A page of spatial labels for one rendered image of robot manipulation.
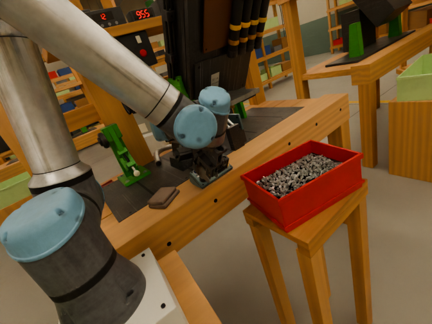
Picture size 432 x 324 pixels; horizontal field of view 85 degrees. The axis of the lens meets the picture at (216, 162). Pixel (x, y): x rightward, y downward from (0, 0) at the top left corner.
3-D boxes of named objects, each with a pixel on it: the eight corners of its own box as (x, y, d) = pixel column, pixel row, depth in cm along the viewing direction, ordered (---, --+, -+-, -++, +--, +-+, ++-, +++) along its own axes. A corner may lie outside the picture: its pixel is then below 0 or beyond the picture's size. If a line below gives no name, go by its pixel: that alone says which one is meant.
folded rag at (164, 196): (164, 191, 91) (161, 186, 90) (180, 191, 87) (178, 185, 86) (148, 208, 83) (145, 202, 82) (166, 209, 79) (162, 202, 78)
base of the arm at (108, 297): (155, 301, 41) (128, 261, 38) (65, 370, 36) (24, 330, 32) (137, 258, 54) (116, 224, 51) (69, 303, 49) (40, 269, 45)
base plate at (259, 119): (305, 109, 132) (304, 106, 131) (121, 226, 82) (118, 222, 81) (252, 110, 165) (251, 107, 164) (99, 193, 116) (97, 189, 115)
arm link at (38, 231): (33, 314, 34) (-33, 245, 30) (55, 259, 46) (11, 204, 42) (113, 268, 37) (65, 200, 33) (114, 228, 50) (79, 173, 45)
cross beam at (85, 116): (238, 64, 168) (235, 51, 164) (40, 144, 110) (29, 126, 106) (234, 65, 172) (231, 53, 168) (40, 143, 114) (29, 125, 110)
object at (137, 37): (158, 62, 115) (146, 29, 109) (126, 73, 108) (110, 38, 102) (150, 66, 125) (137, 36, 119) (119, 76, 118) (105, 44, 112)
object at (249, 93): (260, 94, 99) (259, 87, 97) (233, 108, 91) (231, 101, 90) (209, 98, 130) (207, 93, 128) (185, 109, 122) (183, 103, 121)
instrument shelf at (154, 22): (223, 9, 130) (220, 2, 128) (47, 53, 89) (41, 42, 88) (199, 23, 150) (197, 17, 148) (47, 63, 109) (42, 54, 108)
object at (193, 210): (350, 118, 135) (348, 92, 129) (89, 321, 67) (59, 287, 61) (326, 117, 146) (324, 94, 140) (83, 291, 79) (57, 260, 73)
